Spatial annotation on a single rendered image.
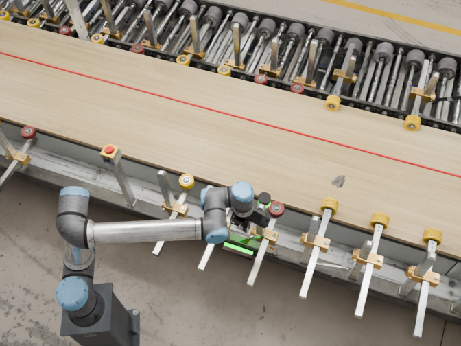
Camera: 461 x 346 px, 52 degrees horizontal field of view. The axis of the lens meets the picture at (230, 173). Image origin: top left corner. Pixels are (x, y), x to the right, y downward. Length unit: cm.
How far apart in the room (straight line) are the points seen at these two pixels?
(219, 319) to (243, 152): 113
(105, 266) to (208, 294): 74
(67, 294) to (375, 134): 180
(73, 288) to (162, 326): 92
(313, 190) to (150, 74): 126
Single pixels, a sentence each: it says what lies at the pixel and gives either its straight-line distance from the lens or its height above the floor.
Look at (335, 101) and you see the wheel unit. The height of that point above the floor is 98.
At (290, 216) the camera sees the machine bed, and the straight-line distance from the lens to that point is 261.
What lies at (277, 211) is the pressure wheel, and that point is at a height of 91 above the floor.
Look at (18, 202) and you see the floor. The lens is 389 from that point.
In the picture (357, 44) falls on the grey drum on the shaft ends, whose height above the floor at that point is 85.
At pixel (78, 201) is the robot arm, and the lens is 199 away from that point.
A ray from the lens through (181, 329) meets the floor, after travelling 318.
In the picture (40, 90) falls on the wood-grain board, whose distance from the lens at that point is 319.
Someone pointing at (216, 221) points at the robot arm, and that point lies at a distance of 189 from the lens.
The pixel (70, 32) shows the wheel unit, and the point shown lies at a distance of 352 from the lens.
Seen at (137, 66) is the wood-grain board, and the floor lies 90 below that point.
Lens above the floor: 305
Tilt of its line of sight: 57 degrees down
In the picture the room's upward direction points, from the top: 4 degrees counter-clockwise
